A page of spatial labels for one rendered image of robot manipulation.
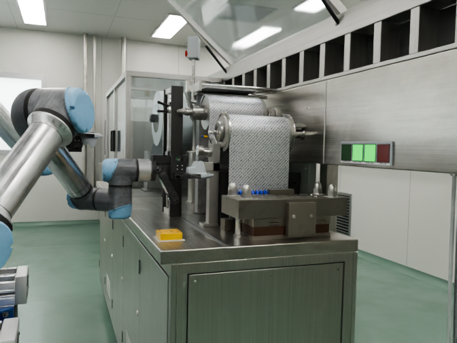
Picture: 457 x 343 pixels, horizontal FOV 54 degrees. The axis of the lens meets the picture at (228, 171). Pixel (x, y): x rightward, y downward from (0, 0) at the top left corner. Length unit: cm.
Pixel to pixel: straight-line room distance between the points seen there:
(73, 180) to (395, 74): 100
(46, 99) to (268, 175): 82
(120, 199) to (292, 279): 60
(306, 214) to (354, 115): 35
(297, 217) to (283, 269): 17
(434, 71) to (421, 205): 346
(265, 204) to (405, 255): 354
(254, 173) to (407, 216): 331
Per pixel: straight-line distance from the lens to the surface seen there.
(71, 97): 118
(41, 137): 114
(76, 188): 148
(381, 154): 138
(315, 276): 150
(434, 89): 126
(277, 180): 166
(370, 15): 151
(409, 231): 480
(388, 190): 499
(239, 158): 159
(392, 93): 137
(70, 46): 719
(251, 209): 141
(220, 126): 160
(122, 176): 145
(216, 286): 136
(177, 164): 150
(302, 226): 148
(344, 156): 152
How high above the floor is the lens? 119
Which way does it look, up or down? 3 degrees down
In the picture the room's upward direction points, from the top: 1 degrees clockwise
